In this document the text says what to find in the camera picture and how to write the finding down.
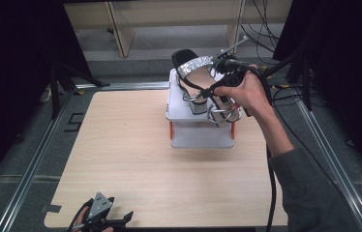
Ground white two-tier shoe rack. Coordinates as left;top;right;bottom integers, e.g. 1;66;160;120
165;67;243;150

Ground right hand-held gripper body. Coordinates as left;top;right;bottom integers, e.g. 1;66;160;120
214;35;251;88

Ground light wooden desk frame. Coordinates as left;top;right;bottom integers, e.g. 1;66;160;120
63;0;293;59

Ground aluminium floor rail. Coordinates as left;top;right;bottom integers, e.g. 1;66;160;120
293;91;362;232
75;80;170;92
0;90;75;232

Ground black stand legs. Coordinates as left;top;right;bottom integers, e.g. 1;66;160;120
259;47;313;112
48;60;111;120

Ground person's right hand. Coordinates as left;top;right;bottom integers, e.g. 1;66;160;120
214;66;275;119

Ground bundle of black cables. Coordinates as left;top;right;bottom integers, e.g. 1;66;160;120
239;0;281;55

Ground black tape strip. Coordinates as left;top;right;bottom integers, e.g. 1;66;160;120
41;204;63;215

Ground right hand-held gripper black cable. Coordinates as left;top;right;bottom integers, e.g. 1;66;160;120
222;57;279;232

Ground dark curtain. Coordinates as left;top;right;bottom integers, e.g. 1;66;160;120
0;0;92;202
271;0;362;182

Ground black floor cable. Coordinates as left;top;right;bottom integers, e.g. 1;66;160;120
270;85;359;232

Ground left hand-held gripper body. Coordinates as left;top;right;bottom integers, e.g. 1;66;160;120
83;191;115;232

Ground black silver high-heeled sandal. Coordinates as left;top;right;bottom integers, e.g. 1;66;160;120
170;48;218;116
206;93;243;129

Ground person's left hand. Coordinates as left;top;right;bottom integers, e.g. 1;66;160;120
72;207;114;232

